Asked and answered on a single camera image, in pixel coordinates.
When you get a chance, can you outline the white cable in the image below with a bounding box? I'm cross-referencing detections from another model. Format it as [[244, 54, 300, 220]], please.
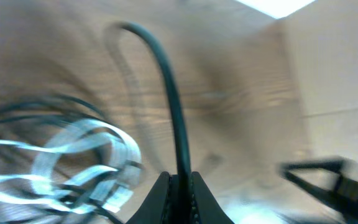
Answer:
[[0, 119, 142, 215]]

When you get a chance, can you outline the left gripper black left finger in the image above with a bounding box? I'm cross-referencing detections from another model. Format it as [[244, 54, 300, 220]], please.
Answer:
[[126, 171, 170, 224]]

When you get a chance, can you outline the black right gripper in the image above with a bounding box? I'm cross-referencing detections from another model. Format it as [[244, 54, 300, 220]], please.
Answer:
[[280, 157, 358, 221]]

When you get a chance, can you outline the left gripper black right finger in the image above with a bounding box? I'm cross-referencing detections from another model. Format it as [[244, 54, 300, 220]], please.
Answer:
[[191, 172, 234, 224]]

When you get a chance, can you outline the black cable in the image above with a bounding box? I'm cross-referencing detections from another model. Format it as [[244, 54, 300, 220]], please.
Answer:
[[0, 21, 192, 224]]

